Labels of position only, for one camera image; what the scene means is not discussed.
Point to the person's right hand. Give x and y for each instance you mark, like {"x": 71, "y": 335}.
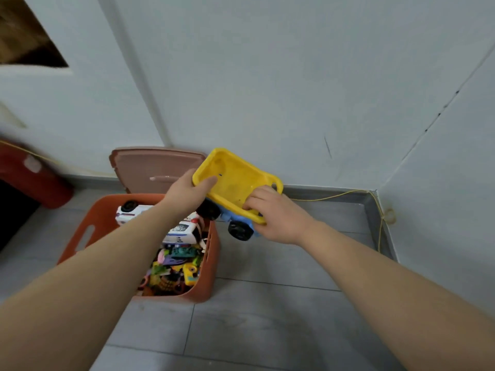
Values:
{"x": 282, "y": 220}

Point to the person's left hand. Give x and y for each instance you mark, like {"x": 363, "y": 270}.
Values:
{"x": 185, "y": 195}

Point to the person's left thumb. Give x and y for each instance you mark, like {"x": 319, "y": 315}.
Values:
{"x": 204, "y": 185}

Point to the person's right fingers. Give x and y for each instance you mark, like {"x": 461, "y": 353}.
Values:
{"x": 259, "y": 200}

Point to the yellow blue toy dump truck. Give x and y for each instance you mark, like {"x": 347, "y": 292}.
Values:
{"x": 236, "y": 185}

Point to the person's left forearm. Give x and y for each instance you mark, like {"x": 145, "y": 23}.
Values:
{"x": 89, "y": 289}

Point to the person's right forearm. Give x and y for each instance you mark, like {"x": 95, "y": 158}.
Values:
{"x": 394, "y": 301}

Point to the white toy police car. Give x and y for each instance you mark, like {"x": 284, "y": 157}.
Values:
{"x": 181, "y": 231}

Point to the brown plastic bin lid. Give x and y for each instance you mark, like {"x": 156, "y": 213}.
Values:
{"x": 151, "y": 168}

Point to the white toy ambulance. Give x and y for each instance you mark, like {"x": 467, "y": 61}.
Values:
{"x": 131, "y": 212}

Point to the pile of small colourful toys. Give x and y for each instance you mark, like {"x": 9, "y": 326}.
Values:
{"x": 170, "y": 270}

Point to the orange plastic storage bin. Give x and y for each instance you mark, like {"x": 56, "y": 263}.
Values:
{"x": 100, "y": 224}

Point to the red cylinder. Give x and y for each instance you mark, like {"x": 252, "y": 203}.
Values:
{"x": 33, "y": 175}

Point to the yellow toy camera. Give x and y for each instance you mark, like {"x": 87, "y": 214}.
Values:
{"x": 190, "y": 273}

